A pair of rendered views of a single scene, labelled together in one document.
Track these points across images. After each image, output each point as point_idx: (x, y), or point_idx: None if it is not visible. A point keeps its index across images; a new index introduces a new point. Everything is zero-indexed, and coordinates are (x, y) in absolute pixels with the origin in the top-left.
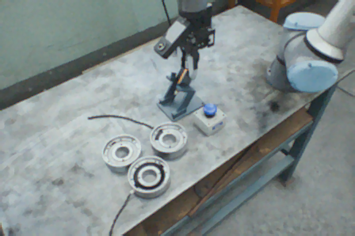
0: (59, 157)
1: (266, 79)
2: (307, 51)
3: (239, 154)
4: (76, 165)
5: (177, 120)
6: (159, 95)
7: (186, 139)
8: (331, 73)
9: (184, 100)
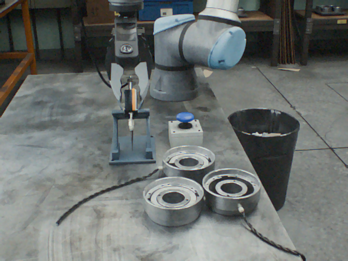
0: None
1: (162, 100)
2: (219, 25)
3: None
4: (142, 257)
5: (156, 159)
6: (97, 158)
7: (205, 148)
8: (243, 35)
9: (149, 127)
